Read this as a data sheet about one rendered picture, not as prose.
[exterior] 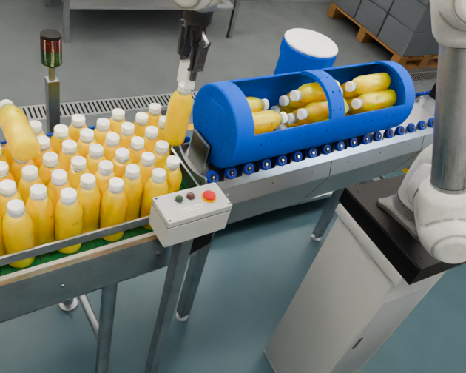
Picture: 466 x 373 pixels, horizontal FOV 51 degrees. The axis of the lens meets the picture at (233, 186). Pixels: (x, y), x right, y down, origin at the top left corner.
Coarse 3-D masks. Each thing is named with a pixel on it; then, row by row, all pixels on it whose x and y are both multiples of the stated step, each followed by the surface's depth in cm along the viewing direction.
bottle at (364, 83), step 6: (354, 78) 190; (360, 78) 189; (366, 78) 189; (372, 78) 191; (378, 78) 192; (384, 78) 194; (390, 78) 196; (360, 84) 188; (366, 84) 189; (372, 84) 190; (378, 84) 192; (384, 84) 195; (354, 90) 189; (360, 90) 189; (366, 90) 190; (372, 90) 193
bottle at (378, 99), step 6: (378, 90) 194; (384, 90) 194; (390, 90) 195; (360, 96) 189; (366, 96) 188; (372, 96) 189; (378, 96) 190; (384, 96) 192; (390, 96) 194; (366, 102) 188; (372, 102) 188; (378, 102) 190; (384, 102) 192; (390, 102) 195; (360, 108) 190; (366, 108) 189; (372, 108) 190; (378, 108) 194
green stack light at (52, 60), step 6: (42, 54) 149; (48, 54) 149; (54, 54) 149; (60, 54) 151; (42, 60) 151; (48, 60) 150; (54, 60) 150; (60, 60) 152; (48, 66) 151; (54, 66) 152
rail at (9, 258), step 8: (120, 224) 136; (128, 224) 137; (136, 224) 139; (144, 224) 142; (88, 232) 131; (96, 232) 132; (104, 232) 134; (112, 232) 136; (64, 240) 128; (72, 240) 129; (80, 240) 131; (88, 240) 133; (32, 248) 124; (40, 248) 125; (48, 248) 126; (56, 248) 128; (0, 256) 120; (8, 256) 120; (16, 256) 122; (24, 256) 124; (32, 256) 125; (0, 264) 121
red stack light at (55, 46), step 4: (40, 36) 147; (40, 40) 147; (44, 40) 146; (60, 40) 148; (40, 44) 148; (44, 44) 147; (48, 44) 146; (52, 44) 147; (56, 44) 147; (60, 44) 149; (44, 48) 147; (48, 48) 147; (52, 48) 147; (56, 48) 148; (60, 48) 150; (48, 52) 148; (52, 52) 148; (56, 52) 149
